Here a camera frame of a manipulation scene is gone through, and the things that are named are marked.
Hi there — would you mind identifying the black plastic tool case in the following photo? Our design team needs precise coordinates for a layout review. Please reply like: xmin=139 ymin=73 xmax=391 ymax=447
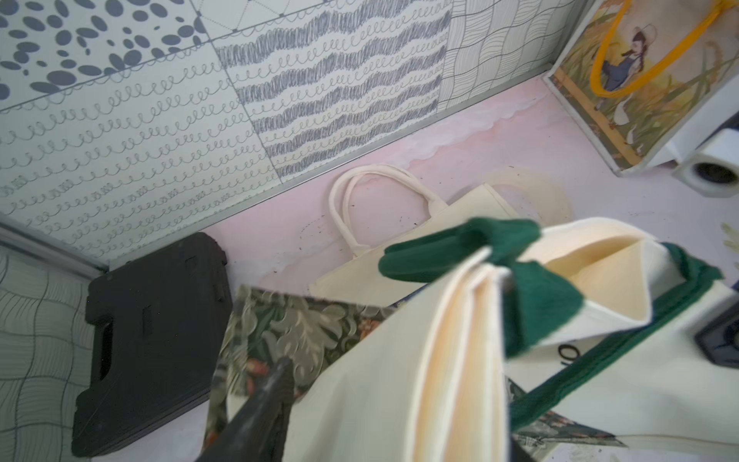
xmin=71 ymin=232 xmax=233 ymax=457

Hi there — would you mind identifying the starry night canvas tote bag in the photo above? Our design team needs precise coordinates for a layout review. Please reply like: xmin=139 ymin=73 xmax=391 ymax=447
xmin=307 ymin=164 xmax=523 ymax=307

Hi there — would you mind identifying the green handled floral tote bag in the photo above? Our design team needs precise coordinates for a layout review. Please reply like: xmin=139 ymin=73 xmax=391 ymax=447
xmin=201 ymin=218 xmax=738 ymax=461

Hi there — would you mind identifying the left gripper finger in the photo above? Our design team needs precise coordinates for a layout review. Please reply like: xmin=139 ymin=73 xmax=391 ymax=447
xmin=197 ymin=358 xmax=294 ymax=462

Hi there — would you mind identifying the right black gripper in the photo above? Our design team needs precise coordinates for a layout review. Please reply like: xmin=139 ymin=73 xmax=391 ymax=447
xmin=694 ymin=303 xmax=739 ymax=369

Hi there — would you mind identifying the yellow handled illustrated tote bag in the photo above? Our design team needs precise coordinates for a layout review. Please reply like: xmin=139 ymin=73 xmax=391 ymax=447
xmin=546 ymin=1 xmax=738 ymax=176

